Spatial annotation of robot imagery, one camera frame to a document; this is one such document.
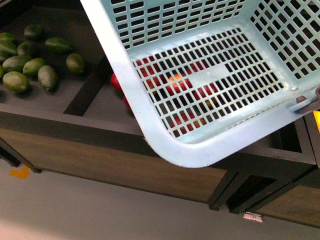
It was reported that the red mango on shelf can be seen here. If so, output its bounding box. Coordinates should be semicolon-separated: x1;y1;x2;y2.
110;73;123;93

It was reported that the wooden produce display stand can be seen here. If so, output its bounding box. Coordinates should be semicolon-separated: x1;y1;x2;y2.
0;0;320;211

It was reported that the white label tag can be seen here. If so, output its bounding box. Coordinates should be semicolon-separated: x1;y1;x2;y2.
242;211;264;223

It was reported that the yellow floor tape marker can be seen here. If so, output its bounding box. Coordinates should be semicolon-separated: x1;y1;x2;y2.
9;165;31;179

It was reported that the light blue plastic basket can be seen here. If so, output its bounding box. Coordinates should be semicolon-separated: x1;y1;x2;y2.
81;0;320;168

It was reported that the green mango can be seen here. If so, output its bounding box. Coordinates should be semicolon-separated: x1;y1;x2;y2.
22;58;46;77
2;55;33;73
44;37;73;54
0;40;18;56
37;65;58;91
65;53;86;75
0;32;17;44
2;71;30;95
17;41;36;56
23;24;45;41

